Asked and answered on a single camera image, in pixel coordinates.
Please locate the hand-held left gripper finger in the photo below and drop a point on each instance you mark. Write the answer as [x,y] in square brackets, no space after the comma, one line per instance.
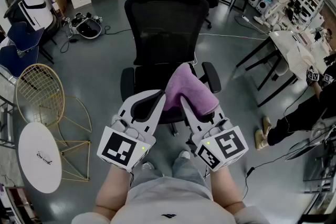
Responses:
[157,112]
[126,107]

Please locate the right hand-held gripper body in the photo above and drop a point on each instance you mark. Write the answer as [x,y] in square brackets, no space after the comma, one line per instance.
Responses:
[228,143]

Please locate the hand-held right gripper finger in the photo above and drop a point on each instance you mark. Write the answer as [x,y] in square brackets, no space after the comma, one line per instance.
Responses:
[218,116]
[194,123]

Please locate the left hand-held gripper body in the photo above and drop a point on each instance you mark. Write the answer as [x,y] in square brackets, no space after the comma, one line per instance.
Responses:
[118,148]

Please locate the purple cloth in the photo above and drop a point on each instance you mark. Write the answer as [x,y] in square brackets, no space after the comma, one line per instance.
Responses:
[189,89]

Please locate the person's left forearm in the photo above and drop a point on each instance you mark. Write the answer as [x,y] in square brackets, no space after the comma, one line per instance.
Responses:
[113,186]

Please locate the person's right forearm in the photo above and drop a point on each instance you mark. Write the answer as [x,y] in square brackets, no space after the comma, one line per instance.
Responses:
[225,189]

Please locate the blue chair black legs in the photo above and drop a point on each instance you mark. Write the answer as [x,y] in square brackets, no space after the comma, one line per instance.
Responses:
[26,34]
[15,60]

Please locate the person's right white shoe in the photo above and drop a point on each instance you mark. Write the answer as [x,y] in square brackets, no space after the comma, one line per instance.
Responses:
[184,154]

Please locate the person's white shoe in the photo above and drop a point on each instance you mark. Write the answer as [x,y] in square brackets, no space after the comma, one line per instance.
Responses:
[148,166]
[184,154]

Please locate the person's left white shoe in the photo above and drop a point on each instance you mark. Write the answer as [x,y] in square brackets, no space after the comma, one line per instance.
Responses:
[148,166]

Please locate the person's blue jeans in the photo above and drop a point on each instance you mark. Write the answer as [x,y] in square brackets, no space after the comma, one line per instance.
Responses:
[183,170]

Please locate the black eyeglasses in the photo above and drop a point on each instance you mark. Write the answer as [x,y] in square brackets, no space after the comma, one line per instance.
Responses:
[46,161]

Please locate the person's grey shirt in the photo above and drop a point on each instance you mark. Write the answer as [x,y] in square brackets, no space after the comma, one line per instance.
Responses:
[170,202]

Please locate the grey stool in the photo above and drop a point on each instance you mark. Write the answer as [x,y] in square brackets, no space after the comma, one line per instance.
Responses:
[280,69]

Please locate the white round table gold base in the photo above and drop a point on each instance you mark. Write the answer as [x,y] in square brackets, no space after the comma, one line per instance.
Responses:
[34,165]

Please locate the black open carrying case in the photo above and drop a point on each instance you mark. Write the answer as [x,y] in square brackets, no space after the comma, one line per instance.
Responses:
[89,30]

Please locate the black metal rack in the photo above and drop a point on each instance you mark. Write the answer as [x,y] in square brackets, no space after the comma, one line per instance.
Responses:
[320,165]

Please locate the white perforated box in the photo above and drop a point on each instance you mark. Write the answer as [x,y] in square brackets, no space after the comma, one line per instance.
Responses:
[299,60]

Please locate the white power strip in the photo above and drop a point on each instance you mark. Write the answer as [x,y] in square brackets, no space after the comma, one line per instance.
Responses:
[245,18]

